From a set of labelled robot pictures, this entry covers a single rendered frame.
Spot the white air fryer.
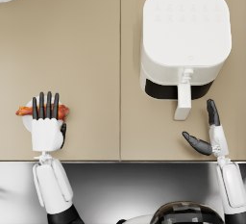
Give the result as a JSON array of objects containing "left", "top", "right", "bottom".
[{"left": 138, "top": 0, "right": 233, "bottom": 90}]

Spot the white round plate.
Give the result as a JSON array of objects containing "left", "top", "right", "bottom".
[{"left": 21, "top": 95, "right": 64, "bottom": 134}]

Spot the air fryer drawer with handle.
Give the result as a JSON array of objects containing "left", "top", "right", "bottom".
[{"left": 144, "top": 68, "right": 215, "bottom": 121}]

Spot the roasted chicken drumstick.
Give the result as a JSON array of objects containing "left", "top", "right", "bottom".
[{"left": 15, "top": 104, "right": 70, "bottom": 122}]

